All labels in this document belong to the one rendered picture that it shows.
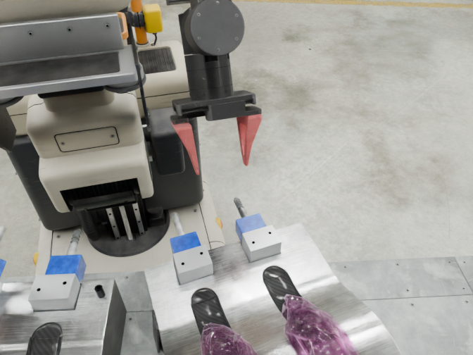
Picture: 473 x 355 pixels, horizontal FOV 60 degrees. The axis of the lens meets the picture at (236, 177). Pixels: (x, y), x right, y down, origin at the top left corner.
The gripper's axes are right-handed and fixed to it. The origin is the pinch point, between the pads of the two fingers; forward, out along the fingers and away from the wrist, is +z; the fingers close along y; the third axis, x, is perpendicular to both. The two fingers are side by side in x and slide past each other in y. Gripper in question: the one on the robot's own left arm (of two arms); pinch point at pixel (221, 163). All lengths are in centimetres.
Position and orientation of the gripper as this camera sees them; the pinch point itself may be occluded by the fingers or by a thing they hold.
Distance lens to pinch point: 56.5
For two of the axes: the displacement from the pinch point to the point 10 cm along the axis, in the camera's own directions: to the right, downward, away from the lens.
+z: 1.2, 9.4, 3.1
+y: 9.6, -1.8, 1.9
